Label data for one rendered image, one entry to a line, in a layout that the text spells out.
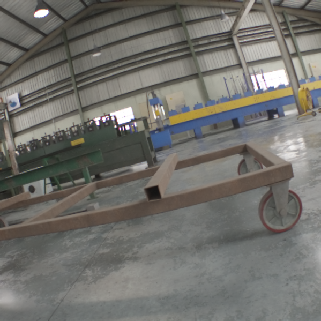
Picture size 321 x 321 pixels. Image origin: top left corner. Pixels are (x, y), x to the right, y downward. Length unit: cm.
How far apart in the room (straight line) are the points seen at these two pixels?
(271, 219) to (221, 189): 28
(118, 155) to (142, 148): 45
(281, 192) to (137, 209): 59
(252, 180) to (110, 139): 447
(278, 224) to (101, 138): 455
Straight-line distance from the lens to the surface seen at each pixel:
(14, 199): 289
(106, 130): 554
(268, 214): 133
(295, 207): 135
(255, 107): 1010
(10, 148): 502
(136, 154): 544
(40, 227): 149
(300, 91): 752
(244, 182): 122
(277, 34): 935
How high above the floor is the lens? 55
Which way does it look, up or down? 4 degrees down
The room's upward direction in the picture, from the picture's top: 15 degrees counter-clockwise
